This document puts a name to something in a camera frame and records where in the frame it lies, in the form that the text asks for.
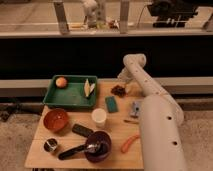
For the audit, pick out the black machine on shelf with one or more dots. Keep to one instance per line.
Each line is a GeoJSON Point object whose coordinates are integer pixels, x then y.
{"type": "Point", "coordinates": [171, 13]}

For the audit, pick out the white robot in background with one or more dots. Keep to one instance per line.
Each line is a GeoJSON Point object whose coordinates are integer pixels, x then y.
{"type": "Point", "coordinates": [95, 12]}

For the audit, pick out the red-orange bowl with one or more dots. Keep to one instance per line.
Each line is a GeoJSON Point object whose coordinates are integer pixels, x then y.
{"type": "Point", "coordinates": [55, 120]}

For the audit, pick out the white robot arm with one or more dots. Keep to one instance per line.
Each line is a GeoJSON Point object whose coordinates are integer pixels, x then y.
{"type": "Point", "coordinates": [159, 118]}

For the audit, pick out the dark grape bunch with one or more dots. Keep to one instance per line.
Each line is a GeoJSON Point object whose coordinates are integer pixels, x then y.
{"type": "Point", "coordinates": [118, 90]}

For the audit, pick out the black handled metal ladle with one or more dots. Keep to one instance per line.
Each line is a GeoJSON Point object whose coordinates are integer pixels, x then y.
{"type": "Point", "coordinates": [90, 148]}

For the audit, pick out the green sponge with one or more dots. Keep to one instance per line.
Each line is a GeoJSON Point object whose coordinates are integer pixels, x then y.
{"type": "Point", "coordinates": [111, 104]}

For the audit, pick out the dark purple bowl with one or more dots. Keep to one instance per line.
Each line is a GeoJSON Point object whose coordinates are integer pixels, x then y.
{"type": "Point", "coordinates": [104, 151]}

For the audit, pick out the green plastic tray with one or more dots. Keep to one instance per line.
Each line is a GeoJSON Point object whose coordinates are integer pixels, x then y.
{"type": "Point", "coordinates": [72, 96]}

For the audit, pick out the white plastic cup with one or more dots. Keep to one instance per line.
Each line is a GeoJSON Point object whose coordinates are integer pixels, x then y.
{"type": "Point", "coordinates": [99, 117]}

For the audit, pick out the small metal tin can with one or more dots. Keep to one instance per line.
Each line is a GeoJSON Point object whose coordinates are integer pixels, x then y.
{"type": "Point", "coordinates": [51, 145]}

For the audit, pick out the orange fruit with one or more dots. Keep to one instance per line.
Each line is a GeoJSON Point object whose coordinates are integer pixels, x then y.
{"type": "Point", "coordinates": [61, 82]}

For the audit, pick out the orange carrot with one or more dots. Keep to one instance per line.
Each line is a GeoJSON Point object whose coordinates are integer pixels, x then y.
{"type": "Point", "coordinates": [126, 145]}

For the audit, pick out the black rectangular block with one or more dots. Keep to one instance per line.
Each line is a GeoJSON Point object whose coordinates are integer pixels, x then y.
{"type": "Point", "coordinates": [82, 130]}

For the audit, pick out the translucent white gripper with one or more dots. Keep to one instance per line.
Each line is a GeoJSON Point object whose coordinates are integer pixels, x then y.
{"type": "Point", "coordinates": [128, 87]}

